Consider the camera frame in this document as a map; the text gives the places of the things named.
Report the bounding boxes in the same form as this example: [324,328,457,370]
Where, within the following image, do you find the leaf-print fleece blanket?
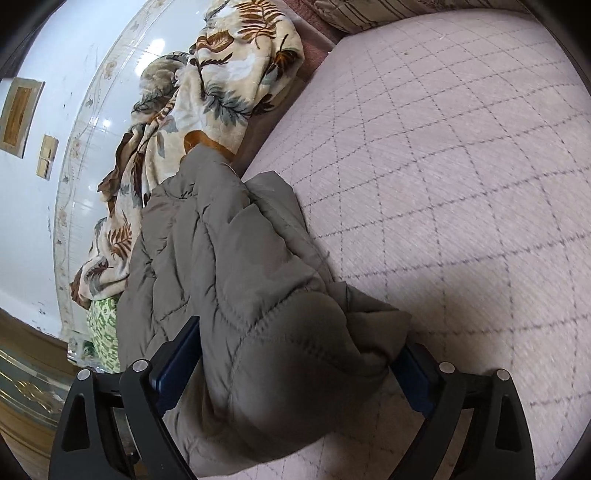
[69,0,304,311]

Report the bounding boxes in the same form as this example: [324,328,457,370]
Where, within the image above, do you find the wooden wall frame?
[0,78,46,159]

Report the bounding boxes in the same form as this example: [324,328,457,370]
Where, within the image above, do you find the striped floral cushion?
[314,0,504,34]

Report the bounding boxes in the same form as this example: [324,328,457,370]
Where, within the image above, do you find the grey-green puffer jacket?
[117,147,411,464]

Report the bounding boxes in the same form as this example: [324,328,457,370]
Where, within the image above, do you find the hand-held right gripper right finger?
[390,344,536,480]

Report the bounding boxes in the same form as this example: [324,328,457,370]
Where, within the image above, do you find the beige wall switch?
[36,134,60,180]

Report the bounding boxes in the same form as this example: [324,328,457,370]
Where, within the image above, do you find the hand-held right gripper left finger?
[48,316,201,480]

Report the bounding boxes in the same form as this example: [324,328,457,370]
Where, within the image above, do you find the wooden door with glass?
[0,308,116,480]

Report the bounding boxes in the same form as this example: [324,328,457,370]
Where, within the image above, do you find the green patterned pillow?
[88,298,122,374]

